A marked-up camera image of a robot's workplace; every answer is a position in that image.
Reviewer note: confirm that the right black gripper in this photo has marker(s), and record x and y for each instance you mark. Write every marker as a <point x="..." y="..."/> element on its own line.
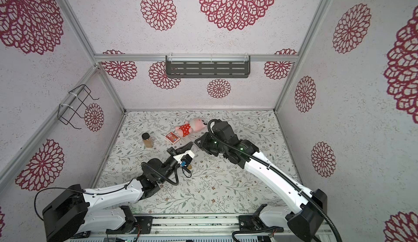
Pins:
<point x="204" y="142"/>

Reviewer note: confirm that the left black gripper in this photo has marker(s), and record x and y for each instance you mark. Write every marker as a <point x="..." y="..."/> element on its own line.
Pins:
<point x="172" y="152"/>

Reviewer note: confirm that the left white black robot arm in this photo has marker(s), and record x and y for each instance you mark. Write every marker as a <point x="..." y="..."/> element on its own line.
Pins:
<point x="78" y="210"/>

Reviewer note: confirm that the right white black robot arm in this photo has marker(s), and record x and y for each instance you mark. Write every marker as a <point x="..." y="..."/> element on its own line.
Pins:
<point x="307" y="208"/>

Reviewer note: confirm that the red playing card box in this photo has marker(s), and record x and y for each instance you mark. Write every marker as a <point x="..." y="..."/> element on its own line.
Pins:
<point x="172" y="138"/>

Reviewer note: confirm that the brown spice jar black lid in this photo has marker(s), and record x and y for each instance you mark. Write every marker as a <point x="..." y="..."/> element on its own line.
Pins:
<point x="147" y="140"/>

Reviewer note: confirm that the pink plush pig toy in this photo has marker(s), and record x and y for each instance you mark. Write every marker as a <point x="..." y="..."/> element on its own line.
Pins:
<point x="195" y="125"/>

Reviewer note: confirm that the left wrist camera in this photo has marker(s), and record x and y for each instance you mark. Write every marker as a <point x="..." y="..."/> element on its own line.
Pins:
<point x="184" y="159"/>

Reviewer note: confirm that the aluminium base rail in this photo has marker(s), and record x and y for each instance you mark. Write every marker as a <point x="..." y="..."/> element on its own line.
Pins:
<point x="193" y="228"/>

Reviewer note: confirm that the grey wall shelf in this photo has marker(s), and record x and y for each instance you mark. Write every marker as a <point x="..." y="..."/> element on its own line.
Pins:
<point x="208" y="68"/>

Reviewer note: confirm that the black wire wall rack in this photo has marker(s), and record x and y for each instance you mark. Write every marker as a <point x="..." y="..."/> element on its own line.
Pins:
<point x="69" y="109"/>

